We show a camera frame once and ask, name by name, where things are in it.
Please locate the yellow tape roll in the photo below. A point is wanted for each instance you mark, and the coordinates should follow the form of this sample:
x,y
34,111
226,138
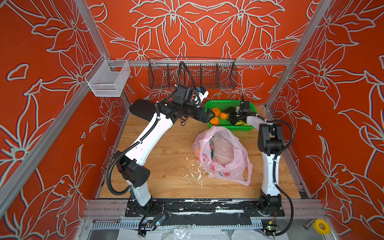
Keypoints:
x,y
321,227

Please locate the red green dragon fruit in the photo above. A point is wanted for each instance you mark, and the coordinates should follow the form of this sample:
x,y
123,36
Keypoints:
x,y
212,150

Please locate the pink plastic bag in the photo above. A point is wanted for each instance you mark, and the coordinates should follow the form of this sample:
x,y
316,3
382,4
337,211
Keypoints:
x,y
232,160

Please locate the black oval tray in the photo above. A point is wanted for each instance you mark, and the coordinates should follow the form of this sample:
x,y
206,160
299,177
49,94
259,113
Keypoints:
x,y
144,109

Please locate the white wire wall basket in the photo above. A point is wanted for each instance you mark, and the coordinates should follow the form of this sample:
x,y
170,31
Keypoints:
x,y
108,78

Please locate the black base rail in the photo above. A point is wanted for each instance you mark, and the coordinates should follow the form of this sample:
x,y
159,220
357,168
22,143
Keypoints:
x,y
212,212

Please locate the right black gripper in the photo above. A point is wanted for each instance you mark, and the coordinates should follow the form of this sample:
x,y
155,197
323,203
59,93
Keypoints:
x,y
231,112

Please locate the green plastic basket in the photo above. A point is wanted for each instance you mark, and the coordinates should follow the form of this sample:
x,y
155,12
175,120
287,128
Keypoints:
x,y
224,104

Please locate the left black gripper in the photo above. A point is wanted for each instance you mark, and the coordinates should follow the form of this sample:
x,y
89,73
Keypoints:
x,y
205,118

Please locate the black wire wall basket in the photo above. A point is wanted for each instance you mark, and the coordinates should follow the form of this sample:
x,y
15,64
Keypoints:
x,y
193,72

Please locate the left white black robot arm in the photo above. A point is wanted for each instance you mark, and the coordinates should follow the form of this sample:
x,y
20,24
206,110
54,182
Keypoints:
x,y
131,162

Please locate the orange fruit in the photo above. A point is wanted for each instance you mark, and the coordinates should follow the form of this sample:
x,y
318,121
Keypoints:
x,y
224,116
216,112
197,153
215,121

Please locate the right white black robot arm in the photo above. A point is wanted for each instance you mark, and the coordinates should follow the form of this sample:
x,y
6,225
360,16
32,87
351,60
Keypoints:
x,y
275,136

